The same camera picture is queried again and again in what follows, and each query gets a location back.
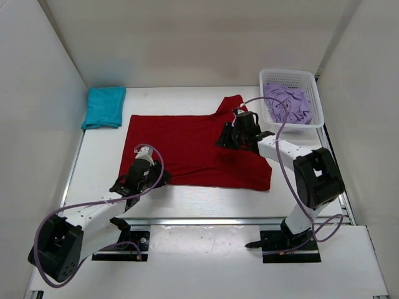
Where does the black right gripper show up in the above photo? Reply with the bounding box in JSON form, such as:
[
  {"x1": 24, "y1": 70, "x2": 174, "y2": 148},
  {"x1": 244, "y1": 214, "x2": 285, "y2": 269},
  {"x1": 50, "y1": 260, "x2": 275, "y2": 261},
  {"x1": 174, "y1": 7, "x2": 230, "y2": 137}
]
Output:
[{"x1": 217, "y1": 123, "x2": 249, "y2": 151}]

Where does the red t shirt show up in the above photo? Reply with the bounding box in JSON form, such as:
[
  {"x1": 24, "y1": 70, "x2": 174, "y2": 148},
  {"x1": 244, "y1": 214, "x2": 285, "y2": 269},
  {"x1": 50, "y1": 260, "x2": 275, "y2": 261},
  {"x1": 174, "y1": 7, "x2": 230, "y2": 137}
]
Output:
[{"x1": 119, "y1": 95, "x2": 272, "y2": 191}]

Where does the teal polo shirt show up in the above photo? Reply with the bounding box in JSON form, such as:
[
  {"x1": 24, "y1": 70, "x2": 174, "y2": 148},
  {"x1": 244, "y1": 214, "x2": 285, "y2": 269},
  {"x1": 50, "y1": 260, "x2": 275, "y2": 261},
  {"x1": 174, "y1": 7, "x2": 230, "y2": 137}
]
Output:
[{"x1": 81, "y1": 87, "x2": 126, "y2": 130}]

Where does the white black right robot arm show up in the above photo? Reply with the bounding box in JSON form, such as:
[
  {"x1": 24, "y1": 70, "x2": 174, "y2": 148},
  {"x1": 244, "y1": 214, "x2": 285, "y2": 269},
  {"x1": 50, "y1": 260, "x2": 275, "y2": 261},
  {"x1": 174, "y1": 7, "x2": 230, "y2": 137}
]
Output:
[{"x1": 216, "y1": 109, "x2": 345, "y2": 249}]

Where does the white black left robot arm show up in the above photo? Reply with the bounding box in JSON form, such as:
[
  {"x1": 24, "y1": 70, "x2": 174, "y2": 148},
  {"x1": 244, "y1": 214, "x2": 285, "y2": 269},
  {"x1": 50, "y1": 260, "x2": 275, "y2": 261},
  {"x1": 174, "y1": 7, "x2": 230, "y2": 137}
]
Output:
[{"x1": 28, "y1": 158, "x2": 172, "y2": 283}]

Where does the lilac garment in basket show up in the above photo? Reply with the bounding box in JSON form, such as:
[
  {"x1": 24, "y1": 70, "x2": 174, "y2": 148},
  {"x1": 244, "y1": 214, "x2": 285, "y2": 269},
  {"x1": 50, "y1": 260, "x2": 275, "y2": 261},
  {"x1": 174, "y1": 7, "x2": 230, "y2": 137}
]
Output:
[{"x1": 263, "y1": 83, "x2": 313, "y2": 125}]

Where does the white plastic basket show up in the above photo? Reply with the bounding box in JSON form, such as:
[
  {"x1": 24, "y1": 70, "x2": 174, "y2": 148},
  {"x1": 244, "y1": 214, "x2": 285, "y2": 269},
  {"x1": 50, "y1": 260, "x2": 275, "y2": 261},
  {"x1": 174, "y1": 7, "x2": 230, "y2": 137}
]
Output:
[{"x1": 259, "y1": 69, "x2": 324, "y2": 133}]

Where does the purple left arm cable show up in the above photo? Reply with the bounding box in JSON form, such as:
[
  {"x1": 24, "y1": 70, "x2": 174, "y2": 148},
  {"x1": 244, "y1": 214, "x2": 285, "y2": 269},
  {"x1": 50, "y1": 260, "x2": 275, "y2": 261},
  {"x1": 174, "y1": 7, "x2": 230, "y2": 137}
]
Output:
[{"x1": 32, "y1": 143, "x2": 166, "y2": 287}]

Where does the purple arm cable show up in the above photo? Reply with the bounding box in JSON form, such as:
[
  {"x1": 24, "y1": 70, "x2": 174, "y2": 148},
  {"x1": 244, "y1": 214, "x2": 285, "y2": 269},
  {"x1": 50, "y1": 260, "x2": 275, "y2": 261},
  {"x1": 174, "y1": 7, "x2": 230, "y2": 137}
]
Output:
[
  {"x1": 32, "y1": 143, "x2": 166, "y2": 287},
  {"x1": 241, "y1": 97, "x2": 344, "y2": 255}
]

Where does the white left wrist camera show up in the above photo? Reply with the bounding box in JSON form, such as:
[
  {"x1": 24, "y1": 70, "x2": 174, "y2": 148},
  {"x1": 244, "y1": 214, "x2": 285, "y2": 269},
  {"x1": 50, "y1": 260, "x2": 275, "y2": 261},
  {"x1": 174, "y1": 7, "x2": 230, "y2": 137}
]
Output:
[{"x1": 135, "y1": 146, "x2": 155, "y2": 166}]

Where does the aluminium table edge rail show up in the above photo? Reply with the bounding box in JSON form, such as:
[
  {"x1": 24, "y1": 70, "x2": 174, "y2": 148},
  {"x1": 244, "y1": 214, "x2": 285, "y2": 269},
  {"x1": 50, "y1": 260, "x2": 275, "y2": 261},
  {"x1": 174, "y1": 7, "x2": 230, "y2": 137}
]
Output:
[{"x1": 125, "y1": 217, "x2": 283, "y2": 226}]

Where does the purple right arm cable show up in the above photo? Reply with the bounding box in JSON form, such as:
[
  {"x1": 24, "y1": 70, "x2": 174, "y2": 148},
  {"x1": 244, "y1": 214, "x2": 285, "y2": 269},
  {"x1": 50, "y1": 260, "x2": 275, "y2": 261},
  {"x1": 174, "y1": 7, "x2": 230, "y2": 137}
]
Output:
[{"x1": 241, "y1": 97, "x2": 344, "y2": 255}]

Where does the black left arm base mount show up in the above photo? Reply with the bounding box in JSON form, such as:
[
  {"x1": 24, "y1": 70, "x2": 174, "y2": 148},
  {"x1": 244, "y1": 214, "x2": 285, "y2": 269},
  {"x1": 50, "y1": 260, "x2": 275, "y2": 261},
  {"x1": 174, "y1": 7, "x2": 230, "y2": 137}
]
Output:
[{"x1": 92, "y1": 226, "x2": 150, "y2": 262}]

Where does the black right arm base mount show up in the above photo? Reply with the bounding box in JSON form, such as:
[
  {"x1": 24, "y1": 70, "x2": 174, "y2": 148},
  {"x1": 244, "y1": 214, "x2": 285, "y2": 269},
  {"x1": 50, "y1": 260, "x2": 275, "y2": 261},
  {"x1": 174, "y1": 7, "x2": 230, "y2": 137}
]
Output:
[{"x1": 245, "y1": 230, "x2": 322, "y2": 263}]

